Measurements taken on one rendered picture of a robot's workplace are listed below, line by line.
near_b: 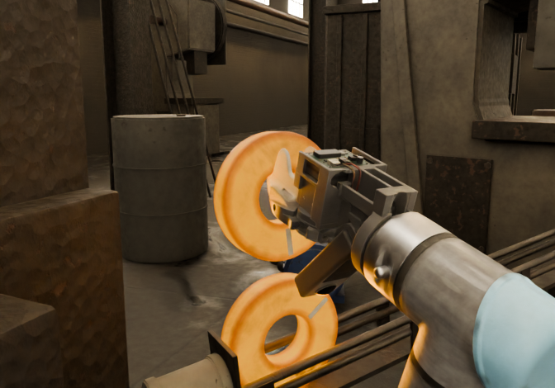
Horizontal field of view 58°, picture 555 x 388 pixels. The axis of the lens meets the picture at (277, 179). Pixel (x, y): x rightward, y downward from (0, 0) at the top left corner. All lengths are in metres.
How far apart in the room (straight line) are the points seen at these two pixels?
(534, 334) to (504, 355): 0.02
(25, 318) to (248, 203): 0.25
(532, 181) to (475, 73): 0.60
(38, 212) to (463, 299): 0.48
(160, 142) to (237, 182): 2.42
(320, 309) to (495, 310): 0.34
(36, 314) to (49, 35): 0.37
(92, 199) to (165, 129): 2.27
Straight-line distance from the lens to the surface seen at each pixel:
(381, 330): 0.71
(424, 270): 0.39
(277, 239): 0.60
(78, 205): 0.70
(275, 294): 0.61
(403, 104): 2.83
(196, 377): 0.61
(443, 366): 0.39
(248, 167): 0.56
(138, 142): 3.00
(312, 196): 0.49
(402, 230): 0.41
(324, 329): 0.67
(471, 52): 2.74
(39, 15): 0.73
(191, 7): 8.22
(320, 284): 0.52
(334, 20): 4.45
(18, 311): 0.56
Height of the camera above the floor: 1.01
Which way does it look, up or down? 10 degrees down
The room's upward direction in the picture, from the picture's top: straight up
